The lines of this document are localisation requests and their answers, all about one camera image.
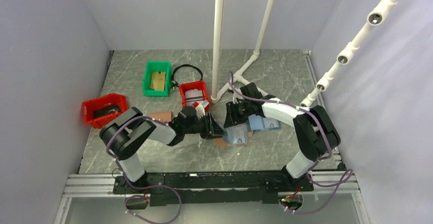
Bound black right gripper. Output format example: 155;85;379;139
224;100;252;128

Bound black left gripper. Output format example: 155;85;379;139
184;112;227;140

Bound tan card holder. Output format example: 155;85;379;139
148;111;173;123
213;124;253;146

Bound blue card holder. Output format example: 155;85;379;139
247;115;281;132

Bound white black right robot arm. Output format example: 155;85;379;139
224;83;341;191

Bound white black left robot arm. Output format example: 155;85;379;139
99;106;226;193

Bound white cards in red bin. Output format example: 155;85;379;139
184;89;204;106

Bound tan closed card holder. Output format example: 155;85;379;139
148;111;173;123

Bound yellow cards in green bin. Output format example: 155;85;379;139
150;71;166;91

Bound small red bin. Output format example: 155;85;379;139
179;80;210;113

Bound green bin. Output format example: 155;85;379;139
142;61;172;97

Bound black item in red bin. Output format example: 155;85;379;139
93;104;122;118

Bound large red bin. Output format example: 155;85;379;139
82;93;129;129

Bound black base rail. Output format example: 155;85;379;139
113;170;314;207

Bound black cable loop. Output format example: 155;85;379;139
171;64;204;90

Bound white PVC pipe frame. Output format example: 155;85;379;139
211;0;275;104

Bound white PVC camera pole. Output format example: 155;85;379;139
300;0;398;107

